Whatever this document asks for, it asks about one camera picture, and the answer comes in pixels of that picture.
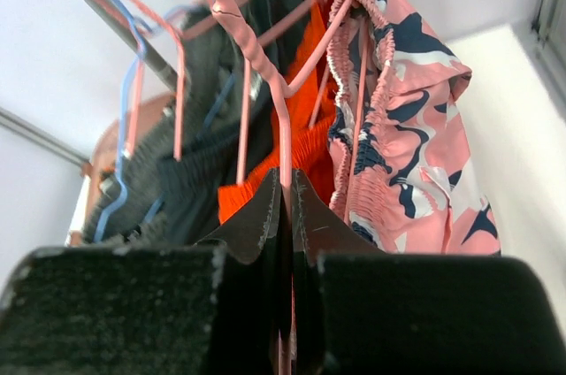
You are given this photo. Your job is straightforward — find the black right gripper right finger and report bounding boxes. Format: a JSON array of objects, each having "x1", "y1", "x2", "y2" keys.
[{"x1": 292, "y1": 170, "x2": 565, "y2": 374}]

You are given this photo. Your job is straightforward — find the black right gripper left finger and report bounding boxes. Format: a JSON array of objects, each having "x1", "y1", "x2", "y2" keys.
[{"x1": 1, "y1": 169, "x2": 282, "y2": 374}]

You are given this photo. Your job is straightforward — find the grey knit shorts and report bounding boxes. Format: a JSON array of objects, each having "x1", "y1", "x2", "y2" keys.
[{"x1": 83, "y1": 25, "x2": 242, "y2": 244}]

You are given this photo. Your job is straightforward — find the pink navy floral shorts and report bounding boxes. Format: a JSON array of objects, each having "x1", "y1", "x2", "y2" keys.
[{"x1": 327, "y1": 0, "x2": 501, "y2": 256}]

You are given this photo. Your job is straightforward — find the orange shorts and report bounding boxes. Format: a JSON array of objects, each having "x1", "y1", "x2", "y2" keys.
[{"x1": 218, "y1": 0, "x2": 338, "y2": 223}]

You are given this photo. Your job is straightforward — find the pink hanger of orange shorts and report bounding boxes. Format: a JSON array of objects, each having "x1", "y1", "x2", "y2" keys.
[{"x1": 236, "y1": 0, "x2": 337, "y2": 186}]

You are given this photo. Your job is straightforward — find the dark navy shorts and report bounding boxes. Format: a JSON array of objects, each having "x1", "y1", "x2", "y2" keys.
[{"x1": 160, "y1": 0, "x2": 305, "y2": 245}]

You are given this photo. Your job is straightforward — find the pink hanger of navy shorts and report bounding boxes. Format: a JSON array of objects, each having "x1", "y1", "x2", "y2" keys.
[{"x1": 129, "y1": 0, "x2": 257, "y2": 160}]

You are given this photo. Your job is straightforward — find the pink wire hanger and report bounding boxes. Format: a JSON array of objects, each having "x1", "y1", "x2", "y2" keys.
[{"x1": 201, "y1": 0, "x2": 373, "y2": 374}]

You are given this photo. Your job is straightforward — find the blue wire hanger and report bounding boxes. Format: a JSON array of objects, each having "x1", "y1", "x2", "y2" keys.
[{"x1": 81, "y1": 0, "x2": 234, "y2": 244}]

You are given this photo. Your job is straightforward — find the pink hanger of camo shorts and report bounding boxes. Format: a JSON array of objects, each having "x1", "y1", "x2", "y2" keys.
[{"x1": 109, "y1": 0, "x2": 147, "y2": 158}]

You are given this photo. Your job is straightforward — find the metal clothes rack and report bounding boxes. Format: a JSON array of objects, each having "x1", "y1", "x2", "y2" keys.
[{"x1": 83, "y1": 0, "x2": 178, "y2": 90}]

